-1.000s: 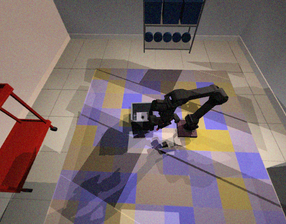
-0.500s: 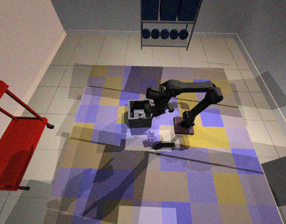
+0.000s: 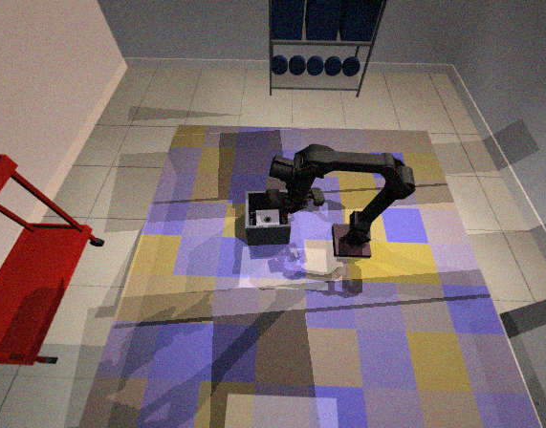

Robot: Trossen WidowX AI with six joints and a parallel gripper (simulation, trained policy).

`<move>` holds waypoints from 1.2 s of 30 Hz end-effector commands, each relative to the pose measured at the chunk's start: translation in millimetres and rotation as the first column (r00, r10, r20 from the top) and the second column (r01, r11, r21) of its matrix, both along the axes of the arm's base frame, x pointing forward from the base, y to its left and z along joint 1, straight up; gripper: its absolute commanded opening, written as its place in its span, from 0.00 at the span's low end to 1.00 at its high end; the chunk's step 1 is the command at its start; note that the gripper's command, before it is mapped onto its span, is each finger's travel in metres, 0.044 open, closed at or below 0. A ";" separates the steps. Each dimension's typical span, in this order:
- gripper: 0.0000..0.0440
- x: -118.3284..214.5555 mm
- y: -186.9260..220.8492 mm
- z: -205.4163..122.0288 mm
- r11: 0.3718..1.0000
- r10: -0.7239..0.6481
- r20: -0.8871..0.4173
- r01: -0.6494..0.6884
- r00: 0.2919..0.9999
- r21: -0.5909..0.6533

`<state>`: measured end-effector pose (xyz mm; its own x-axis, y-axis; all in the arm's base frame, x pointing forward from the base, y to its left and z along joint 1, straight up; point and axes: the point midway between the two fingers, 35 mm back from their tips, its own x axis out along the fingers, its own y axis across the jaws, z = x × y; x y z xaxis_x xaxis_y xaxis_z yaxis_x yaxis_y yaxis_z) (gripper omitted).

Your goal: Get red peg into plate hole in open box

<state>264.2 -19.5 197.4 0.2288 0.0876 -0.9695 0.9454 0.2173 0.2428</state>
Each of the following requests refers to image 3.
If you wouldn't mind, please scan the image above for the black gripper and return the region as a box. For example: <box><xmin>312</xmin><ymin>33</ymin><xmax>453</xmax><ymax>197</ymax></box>
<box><xmin>265</xmin><ymin>178</ymin><xmax>325</xmax><ymax>214</ymax></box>

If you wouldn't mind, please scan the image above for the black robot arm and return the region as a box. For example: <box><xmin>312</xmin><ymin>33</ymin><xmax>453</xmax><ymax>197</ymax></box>
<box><xmin>269</xmin><ymin>144</ymin><xmax>416</xmax><ymax>246</ymax></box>

